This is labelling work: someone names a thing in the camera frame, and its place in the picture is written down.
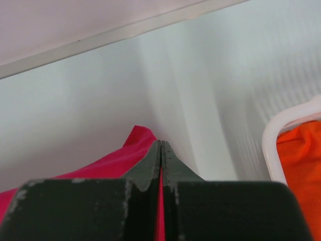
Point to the aluminium frame rail front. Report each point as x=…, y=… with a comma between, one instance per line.
x=36, y=33

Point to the white perforated plastic basket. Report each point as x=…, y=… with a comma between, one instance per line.
x=282, y=122

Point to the orange t shirt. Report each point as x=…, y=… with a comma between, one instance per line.
x=299, y=153

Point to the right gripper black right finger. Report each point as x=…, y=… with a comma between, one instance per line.
x=195, y=209

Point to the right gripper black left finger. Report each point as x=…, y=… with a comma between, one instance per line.
x=124, y=208

